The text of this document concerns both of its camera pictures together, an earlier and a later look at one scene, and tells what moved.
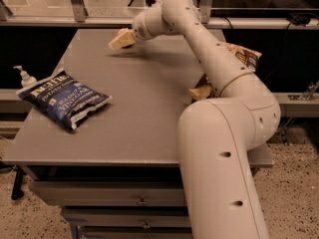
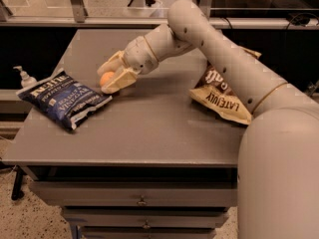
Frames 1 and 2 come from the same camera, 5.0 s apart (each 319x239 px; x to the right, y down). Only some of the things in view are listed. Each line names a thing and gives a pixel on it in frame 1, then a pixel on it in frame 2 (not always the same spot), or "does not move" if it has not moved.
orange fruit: x=123 y=30 to x=105 y=77
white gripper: x=141 y=28 to x=141 y=56
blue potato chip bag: x=64 y=98 does not move
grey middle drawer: x=129 y=217 does not move
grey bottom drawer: x=135 y=232 does not move
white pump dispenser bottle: x=26 y=80 does not move
